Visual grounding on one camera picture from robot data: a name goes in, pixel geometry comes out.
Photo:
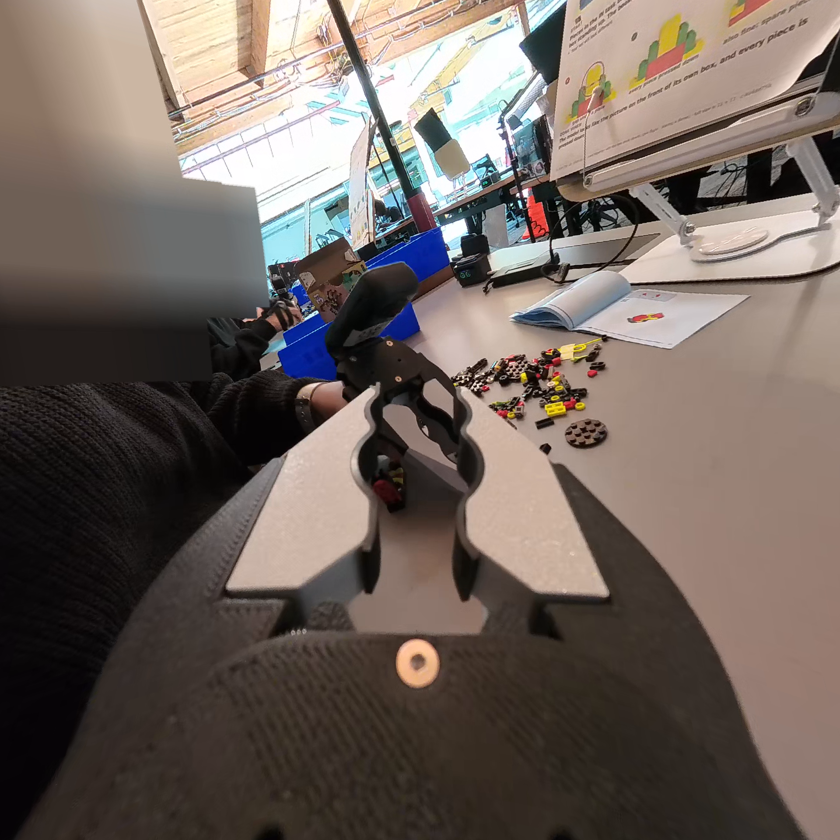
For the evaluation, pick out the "black charger case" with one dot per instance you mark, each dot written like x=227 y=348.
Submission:
x=471 y=270

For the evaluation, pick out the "pile of lego pieces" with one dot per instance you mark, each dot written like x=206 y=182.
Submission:
x=531 y=380

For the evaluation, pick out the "open lego instruction booklet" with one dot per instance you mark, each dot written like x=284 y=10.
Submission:
x=656 y=315

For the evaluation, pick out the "person's left hand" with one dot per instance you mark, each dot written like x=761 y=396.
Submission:
x=331 y=399

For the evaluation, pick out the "colourful lego box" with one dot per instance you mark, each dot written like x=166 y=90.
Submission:
x=328 y=275

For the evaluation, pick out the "background work desk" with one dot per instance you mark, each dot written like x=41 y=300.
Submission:
x=472 y=197

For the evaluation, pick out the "black round lego plate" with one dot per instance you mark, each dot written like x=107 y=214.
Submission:
x=586 y=434

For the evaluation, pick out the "orange traffic cone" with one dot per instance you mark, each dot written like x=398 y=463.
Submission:
x=537 y=220

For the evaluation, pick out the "person's left forearm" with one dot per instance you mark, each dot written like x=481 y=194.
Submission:
x=262 y=407

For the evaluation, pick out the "blue plastic bin with label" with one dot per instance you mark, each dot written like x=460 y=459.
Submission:
x=308 y=358

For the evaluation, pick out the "long black red yellow lego build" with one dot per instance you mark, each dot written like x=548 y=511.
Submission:
x=388 y=489

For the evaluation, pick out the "white display board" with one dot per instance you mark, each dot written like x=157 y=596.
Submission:
x=359 y=190

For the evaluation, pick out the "instruction sheet board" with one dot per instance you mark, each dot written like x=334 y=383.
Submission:
x=689 y=65

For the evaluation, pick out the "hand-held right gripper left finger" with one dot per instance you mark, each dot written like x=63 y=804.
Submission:
x=302 y=518

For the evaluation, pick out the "black flat device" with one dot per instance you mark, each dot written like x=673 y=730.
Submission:
x=522 y=272

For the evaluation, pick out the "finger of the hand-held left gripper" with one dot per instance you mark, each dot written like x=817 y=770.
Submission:
x=439 y=453
x=392 y=436

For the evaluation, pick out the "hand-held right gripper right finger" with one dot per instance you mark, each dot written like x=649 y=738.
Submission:
x=531 y=525

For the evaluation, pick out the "black steel column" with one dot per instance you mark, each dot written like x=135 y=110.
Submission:
x=371 y=98

